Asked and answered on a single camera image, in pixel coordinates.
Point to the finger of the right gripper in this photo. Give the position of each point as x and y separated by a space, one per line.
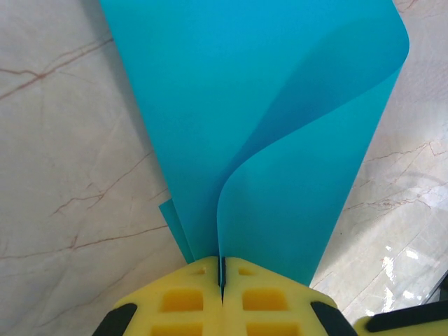
402 325

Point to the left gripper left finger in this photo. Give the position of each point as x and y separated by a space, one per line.
175 301

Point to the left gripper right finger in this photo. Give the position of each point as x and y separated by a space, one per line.
273 301

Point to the blue square paper sheet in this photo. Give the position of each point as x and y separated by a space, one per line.
210 105

